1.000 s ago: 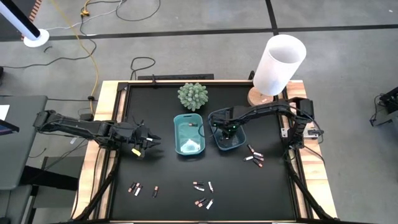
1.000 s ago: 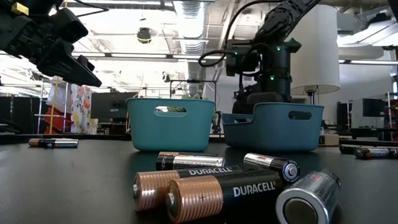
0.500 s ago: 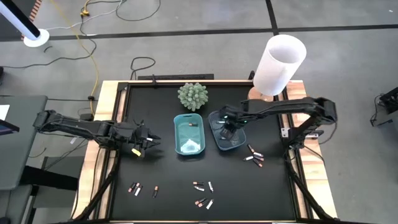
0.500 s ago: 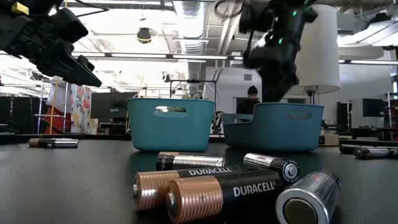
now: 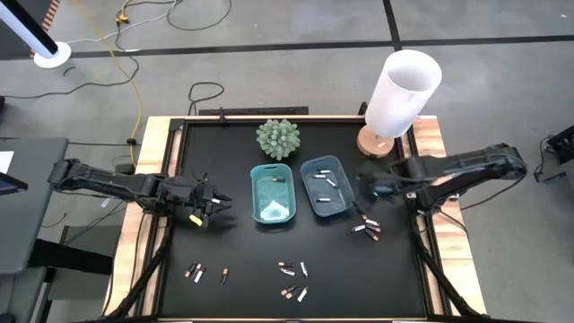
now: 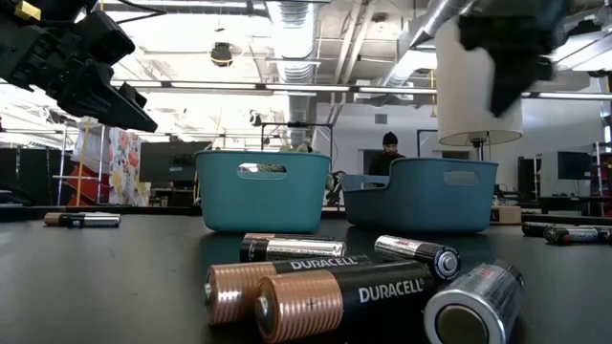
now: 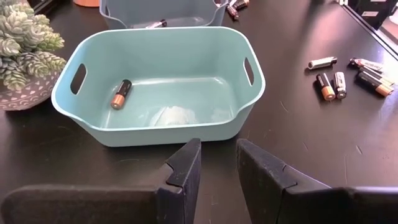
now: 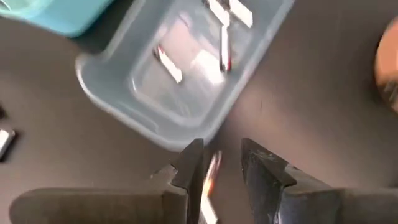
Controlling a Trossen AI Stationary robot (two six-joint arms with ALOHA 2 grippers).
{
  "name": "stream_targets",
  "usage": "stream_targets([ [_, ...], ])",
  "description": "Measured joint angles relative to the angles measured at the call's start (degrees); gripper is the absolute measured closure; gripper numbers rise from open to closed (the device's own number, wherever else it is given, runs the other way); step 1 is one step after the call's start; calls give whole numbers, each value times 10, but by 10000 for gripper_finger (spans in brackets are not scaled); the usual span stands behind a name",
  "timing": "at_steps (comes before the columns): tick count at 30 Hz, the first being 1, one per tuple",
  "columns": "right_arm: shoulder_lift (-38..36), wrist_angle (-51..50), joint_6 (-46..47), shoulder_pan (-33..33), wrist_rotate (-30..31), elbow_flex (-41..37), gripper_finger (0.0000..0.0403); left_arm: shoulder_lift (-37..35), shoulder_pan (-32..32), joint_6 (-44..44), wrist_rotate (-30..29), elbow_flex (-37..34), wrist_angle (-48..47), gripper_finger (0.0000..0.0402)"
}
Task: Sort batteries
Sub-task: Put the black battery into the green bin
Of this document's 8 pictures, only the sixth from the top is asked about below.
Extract copper black Duracell battery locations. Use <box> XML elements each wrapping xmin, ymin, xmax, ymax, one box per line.
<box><xmin>204</xmin><ymin>253</ymin><xmax>374</xmax><ymax>327</ymax></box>
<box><xmin>253</xmin><ymin>260</ymin><xmax>437</xmax><ymax>344</ymax></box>
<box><xmin>242</xmin><ymin>231</ymin><xmax>337</xmax><ymax>242</ymax></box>
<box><xmin>43</xmin><ymin>211</ymin><xmax>97</xmax><ymax>227</ymax></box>

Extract black metal stand frame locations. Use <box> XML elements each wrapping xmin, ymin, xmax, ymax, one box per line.
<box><xmin>260</xmin><ymin>121</ymin><xmax>335</xmax><ymax>159</ymax></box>

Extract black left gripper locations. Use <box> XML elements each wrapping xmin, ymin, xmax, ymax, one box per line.
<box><xmin>0</xmin><ymin>0</ymin><xmax>159</xmax><ymax>134</ymax></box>

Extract white cloth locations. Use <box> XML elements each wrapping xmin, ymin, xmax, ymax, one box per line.
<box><xmin>71</xmin><ymin>116</ymin><xmax>112</xmax><ymax>174</ymax></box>

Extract green succulent in patterned pot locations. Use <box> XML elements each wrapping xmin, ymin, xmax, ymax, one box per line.
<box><xmin>255</xmin><ymin>141</ymin><xmax>337</xmax><ymax>193</ymax></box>

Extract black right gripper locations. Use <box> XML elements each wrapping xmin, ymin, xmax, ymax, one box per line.
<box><xmin>456</xmin><ymin>9</ymin><xmax>573</xmax><ymax>118</ymax></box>

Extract person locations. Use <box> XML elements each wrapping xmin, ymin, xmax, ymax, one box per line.
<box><xmin>367</xmin><ymin>131</ymin><xmax>407</xmax><ymax>177</ymax></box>

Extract yellow tape tag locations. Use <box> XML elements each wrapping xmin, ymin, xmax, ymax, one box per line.
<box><xmin>12</xmin><ymin>0</ymin><xmax>43</xmax><ymax>23</ymax></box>

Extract black ceiling-hung device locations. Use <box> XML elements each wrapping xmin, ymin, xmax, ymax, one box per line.
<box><xmin>209</xmin><ymin>41</ymin><xmax>234</xmax><ymax>69</ymax></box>

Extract white shade wooden base lamp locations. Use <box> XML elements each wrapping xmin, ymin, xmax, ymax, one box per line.
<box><xmin>434</xmin><ymin>16</ymin><xmax>524</xmax><ymax>226</ymax></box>

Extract floral print cloth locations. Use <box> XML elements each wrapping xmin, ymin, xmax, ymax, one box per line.
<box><xmin>107</xmin><ymin>126</ymin><xmax>152</xmax><ymax>207</ymax></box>

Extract blue plastic bin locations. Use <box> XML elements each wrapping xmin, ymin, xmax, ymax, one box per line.
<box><xmin>340</xmin><ymin>157</ymin><xmax>499</xmax><ymax>234</ymax></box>

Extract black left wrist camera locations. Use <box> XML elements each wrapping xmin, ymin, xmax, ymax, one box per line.
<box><xmin>71</xmin><ymin>9</ymin><xmax>137</xmax><ymax>67</ymax></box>

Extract black monitor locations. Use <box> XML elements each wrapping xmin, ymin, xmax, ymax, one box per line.
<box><xmin>557</xmin><ymin>150</ymin><xmax>595</xmax><ymax>182</ymax></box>
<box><xmin>139</xmin><ymin>140</ymin><xmax>212</xmax><ymax>183</ymax></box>

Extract red shelf bins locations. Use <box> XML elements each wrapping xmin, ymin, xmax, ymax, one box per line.
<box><xmin>66</xmin><ymin>164</ymin><xmax>111</xmax><ymax>207</ymax></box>

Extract teal plastic bin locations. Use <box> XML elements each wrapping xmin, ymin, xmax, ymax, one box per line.
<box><xmin>194</xmin><ymin>150</ymin><xmax>333</xmax><ymax>234</ymax></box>

